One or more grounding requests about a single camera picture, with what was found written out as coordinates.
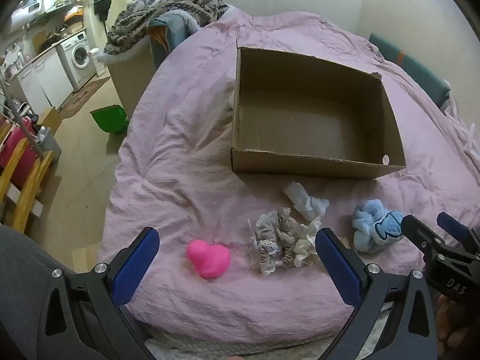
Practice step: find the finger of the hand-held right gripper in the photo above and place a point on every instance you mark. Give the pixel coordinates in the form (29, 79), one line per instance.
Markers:
(416, 230)
(453, 227)

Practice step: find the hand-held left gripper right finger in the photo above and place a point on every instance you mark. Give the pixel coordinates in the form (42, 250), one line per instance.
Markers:
(339, 266)

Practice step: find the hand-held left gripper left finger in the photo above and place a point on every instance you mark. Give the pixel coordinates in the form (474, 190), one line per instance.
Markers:
(137, 266)

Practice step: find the cream scrunchie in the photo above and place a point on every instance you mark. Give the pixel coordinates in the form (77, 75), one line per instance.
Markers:
(305, 245)

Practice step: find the blue plush toy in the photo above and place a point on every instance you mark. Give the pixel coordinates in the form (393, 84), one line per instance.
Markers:
(375, 227)

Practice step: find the plastic bag of grey scrunchies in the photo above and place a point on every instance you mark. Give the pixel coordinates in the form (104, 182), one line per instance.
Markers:
(272, 240)

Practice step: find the pink rubber duck toy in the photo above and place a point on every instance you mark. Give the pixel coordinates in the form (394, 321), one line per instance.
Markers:
(210, 258)

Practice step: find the person's right hand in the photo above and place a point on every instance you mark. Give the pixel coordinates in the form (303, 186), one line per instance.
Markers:
(455, 322)

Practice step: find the white tasselled cloth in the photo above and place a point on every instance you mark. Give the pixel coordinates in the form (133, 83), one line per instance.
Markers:
(463, 127)

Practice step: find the pink bed blanket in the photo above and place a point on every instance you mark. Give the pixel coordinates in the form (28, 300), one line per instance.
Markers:
(180, 157)

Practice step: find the white mattress pad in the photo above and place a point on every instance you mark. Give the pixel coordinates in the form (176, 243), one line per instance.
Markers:
(225, 348)

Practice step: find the yellow wooden chair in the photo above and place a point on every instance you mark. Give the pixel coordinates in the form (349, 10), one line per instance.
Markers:
(30, 191)

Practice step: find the grey bin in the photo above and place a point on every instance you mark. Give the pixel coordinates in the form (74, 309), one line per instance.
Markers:
(50, 148)

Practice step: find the green dustpan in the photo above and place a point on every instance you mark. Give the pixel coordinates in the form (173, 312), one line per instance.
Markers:
(110, 118)

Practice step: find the teal headboard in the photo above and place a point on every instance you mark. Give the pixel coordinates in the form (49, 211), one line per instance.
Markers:
(412, 69)

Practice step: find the red suitcase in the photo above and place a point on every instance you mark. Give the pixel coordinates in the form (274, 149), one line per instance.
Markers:
(15, 146)

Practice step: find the small cardboard floor box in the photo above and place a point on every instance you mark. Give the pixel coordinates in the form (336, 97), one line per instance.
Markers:
(50, 118)

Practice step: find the brown floor mat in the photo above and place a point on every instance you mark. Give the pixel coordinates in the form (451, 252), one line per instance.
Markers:
(82, 95)

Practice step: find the metal crutch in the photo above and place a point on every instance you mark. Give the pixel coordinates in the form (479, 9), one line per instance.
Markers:
(18, 116)

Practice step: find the white cabinet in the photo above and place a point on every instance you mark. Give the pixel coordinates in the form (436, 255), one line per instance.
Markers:
(45, 78)

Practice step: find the white washing machine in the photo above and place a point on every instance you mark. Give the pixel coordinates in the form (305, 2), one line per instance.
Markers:
(77, 58)

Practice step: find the blue-grey fleece pillow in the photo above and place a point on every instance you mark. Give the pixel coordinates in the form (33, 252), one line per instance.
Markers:
(176, 26)

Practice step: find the dark cloth on hanger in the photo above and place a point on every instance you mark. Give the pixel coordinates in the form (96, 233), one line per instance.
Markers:
(103, 3)

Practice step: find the patterned knit blanket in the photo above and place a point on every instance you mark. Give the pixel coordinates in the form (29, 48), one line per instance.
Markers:
(176, 3)

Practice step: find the beige bed frame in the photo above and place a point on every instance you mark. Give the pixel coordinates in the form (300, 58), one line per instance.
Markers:
(129, 78)

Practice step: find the cluttered wall shelf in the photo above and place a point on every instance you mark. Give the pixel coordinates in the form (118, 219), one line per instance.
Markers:
(45, 7)

